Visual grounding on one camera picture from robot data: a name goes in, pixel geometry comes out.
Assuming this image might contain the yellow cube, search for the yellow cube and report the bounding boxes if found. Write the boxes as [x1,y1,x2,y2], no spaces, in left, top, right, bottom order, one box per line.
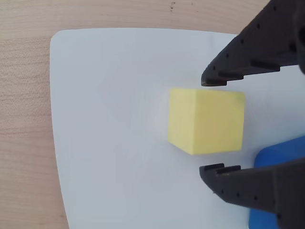
[167,87,246,156]

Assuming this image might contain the white rectangular board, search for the white rectangular board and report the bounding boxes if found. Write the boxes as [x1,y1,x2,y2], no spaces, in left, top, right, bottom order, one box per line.
[49,28,305,229]

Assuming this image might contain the blue block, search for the blue block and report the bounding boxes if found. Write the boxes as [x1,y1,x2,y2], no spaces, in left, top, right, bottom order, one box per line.
[247,135,305,229]

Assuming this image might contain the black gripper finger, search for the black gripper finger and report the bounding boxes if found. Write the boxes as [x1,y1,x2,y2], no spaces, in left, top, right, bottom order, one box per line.
[199,156,305,229]
[201,0,305,87]

